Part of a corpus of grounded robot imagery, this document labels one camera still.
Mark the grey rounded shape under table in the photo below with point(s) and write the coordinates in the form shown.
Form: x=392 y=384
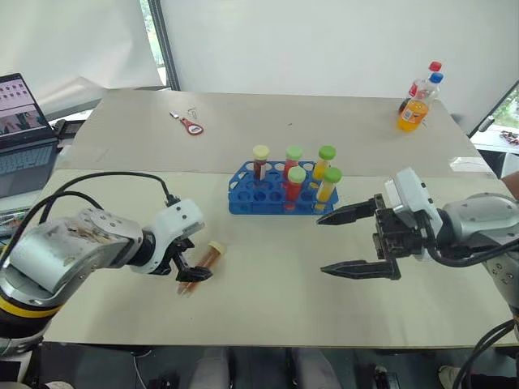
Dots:
x=316 y=370
x=211 y=370

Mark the yellow-capped dark red test tube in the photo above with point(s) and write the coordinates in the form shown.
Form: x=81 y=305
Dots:
x=261 y=164

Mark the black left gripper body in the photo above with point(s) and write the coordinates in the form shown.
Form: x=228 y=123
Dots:
x=175 y=252

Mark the cola bottle red cap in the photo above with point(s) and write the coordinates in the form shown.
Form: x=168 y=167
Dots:
x=417 y=87

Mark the blue test tube rack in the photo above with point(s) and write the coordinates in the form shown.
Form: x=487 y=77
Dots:
x=259 y=196

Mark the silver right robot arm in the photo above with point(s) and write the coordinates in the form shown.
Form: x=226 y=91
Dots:
x=482 y=219

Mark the red handheld tool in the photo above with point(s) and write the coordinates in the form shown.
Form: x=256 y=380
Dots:
x=193 y=127

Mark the green-capped red test tube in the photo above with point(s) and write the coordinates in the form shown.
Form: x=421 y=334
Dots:
x=295 y=186
x=293 y=160

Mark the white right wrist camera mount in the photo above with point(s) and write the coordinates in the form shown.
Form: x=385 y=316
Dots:
x=409 y=190

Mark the yellow-capped orange test tube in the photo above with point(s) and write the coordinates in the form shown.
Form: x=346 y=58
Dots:
x=211 y=253

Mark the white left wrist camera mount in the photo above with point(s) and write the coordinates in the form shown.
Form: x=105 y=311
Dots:
x=178 y=219

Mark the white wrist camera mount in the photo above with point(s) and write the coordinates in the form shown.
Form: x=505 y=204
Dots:
x=178 y=219
x=409 y=190

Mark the dark window frame post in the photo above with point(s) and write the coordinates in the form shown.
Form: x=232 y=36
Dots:
x=164 y=40

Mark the small metal clips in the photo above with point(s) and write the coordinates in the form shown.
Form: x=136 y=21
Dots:
x=193 y=109

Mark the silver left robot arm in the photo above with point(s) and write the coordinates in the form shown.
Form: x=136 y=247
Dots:
x=61 y=251

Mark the open grey laptop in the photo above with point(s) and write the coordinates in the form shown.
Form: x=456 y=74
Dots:
x=24 y=154

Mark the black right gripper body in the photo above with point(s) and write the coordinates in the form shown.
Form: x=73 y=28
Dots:
x=399 y=235

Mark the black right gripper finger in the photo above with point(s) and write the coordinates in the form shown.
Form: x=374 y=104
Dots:
x=348 y=212
x=348 y=273

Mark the green-capped yellow test tube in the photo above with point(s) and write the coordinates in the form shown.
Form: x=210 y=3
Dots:
x=324 y=162
x=327 y=188

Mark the small black device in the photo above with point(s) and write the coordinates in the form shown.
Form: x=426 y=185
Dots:
x=69 y=129

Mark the orange soda bottle blue cap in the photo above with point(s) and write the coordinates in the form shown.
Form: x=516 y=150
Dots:
x=414 y=113

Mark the white shoe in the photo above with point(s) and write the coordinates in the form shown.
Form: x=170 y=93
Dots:
x=449 y=377

